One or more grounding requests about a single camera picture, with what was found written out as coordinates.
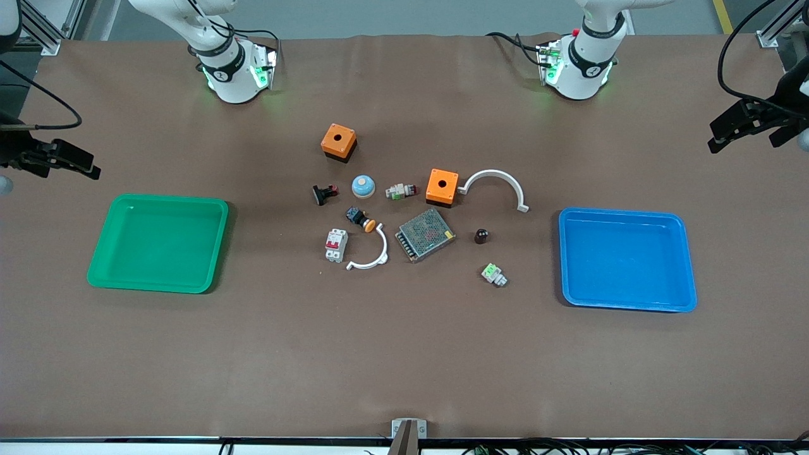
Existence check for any white red circuit breaker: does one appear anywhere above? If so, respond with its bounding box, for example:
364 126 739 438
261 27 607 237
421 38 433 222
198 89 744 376
325 229 350 264

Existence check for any green plastic tray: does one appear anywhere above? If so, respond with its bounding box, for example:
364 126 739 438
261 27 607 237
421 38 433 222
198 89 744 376
87 193 229 294

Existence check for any blue plastic tray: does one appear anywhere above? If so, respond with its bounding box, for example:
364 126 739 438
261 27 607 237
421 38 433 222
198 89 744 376
558 207 698 313

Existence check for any large white arc clamp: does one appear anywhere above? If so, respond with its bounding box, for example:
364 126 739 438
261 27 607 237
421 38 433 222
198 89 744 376
458 169 530 214

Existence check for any orange black button box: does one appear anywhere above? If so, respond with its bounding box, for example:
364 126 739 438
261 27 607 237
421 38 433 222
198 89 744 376
425 168 460 208
320 123 358 164

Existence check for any orange head black push button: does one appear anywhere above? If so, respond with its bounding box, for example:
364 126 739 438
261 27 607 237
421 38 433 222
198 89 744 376
346 207 377 233

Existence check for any small white arc clamp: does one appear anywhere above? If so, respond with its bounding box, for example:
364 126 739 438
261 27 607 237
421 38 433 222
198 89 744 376
346 225 389 271

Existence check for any metal mesh power supply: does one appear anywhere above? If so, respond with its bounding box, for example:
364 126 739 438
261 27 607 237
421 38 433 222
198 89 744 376
395 208 457 264

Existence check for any brown table mat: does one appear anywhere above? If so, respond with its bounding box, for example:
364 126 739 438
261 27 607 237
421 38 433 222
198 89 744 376
0 33 809 440

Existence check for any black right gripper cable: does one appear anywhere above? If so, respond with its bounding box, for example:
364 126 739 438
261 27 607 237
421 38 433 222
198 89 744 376
0 60 83 131

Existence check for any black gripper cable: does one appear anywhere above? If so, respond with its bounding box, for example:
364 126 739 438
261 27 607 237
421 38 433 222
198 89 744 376
716 0 809 116
0 60 83 131

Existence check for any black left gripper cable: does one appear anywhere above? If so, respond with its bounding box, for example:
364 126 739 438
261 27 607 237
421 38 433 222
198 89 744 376
716 0 809 116

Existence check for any aluminium frame profile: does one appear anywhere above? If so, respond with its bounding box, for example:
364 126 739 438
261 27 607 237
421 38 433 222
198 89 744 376
755 0 809 49
19 0 86 56

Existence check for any metal connector bracket green light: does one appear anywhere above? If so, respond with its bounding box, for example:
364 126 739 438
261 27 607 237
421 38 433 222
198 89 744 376
250 42 279 90
536 42 564 87

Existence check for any black arm base cable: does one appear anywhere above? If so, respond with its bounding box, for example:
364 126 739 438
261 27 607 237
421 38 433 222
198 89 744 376
485 32 552 65
190 0 280 50

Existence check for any grey metal camera bracket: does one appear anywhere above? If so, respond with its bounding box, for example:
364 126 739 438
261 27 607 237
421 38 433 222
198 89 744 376
391 418 427 455

